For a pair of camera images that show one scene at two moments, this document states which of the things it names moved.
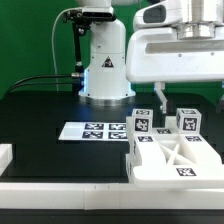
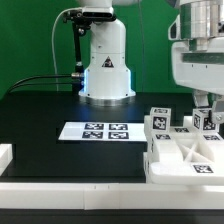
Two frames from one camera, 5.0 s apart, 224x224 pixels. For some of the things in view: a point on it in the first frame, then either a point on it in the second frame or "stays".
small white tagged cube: [188, 120] to [202, 118]
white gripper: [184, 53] to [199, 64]
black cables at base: [79, 75] stays
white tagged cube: [142, 121] to [160, 119]
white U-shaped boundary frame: [96, 195] stays
